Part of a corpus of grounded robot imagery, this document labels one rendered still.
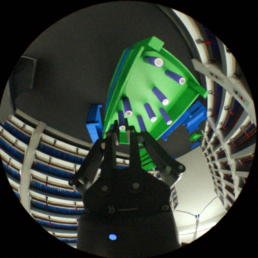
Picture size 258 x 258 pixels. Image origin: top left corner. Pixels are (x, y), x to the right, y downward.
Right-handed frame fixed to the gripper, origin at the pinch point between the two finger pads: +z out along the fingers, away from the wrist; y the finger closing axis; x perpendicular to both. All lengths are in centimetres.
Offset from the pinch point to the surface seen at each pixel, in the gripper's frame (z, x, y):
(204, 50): 14, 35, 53
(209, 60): 15, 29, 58
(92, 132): 28.3, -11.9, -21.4
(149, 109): 4.5, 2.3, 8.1
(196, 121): 49, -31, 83
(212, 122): 34, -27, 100
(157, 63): -3.7, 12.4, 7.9
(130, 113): 0.5, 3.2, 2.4
